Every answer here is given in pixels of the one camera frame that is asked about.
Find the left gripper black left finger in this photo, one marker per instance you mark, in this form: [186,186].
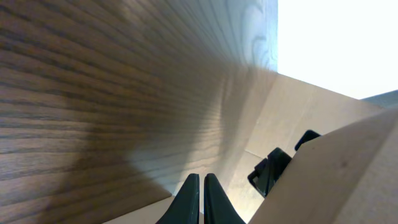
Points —
[184,208]

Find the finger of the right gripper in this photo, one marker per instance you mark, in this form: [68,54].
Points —
[267,172]
[307,136]

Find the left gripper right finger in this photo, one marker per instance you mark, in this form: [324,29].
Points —
[217,207]

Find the brown cardboard box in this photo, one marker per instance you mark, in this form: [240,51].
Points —
[347,175]

